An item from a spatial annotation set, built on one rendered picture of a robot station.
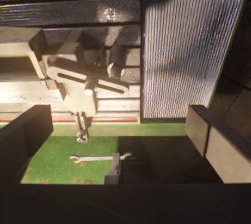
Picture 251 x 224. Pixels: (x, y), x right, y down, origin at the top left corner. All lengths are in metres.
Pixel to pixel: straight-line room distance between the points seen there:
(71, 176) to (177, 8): 1.27
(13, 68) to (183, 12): 0.70
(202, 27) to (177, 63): 0.19
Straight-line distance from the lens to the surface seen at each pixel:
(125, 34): 0.77
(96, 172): 1.45
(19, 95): 0.76
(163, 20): 0.82
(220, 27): 0.90
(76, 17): 0.78
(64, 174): 1.51
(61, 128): 1.32
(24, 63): 0.73
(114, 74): 0.63
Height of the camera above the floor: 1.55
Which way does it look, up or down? 48 degrees down
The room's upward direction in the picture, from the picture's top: 177 degrees counter-clockwise
